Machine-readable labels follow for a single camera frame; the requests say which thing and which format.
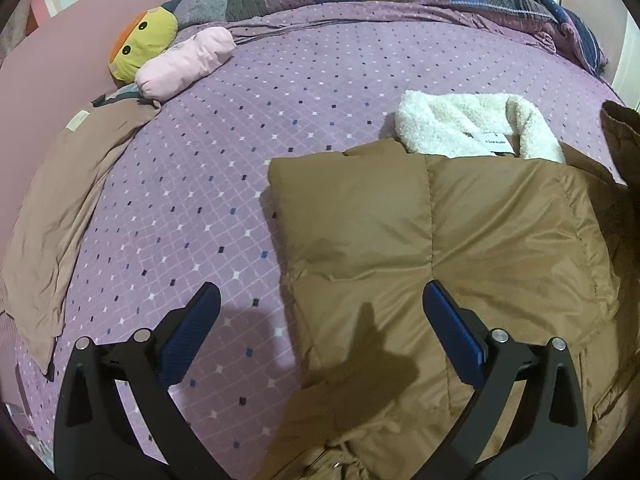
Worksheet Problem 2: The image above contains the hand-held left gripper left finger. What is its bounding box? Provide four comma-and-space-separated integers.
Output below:
53, 281, 230, 480

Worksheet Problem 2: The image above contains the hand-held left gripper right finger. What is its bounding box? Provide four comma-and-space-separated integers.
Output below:
411, 280, 588, 480

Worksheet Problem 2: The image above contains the brown padded jacket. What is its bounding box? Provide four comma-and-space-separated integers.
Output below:
248, 90, 640, 480

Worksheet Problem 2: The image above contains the tan pillowcase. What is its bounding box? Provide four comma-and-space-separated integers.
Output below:
1, 97, 162, 380

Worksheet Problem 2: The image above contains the purple diamond-print bed sheet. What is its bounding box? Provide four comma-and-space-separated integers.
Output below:
10, 1, 632, 480

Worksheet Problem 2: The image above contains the pink rolled cloth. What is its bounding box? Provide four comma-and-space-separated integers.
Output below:
135, 27, 237, 100

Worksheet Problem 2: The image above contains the yellow orange plush toy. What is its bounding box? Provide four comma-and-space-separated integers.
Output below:
108, 7, 179, 84

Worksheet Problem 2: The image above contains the pink pillow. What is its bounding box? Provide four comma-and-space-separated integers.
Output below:
0, 0, 191, 261

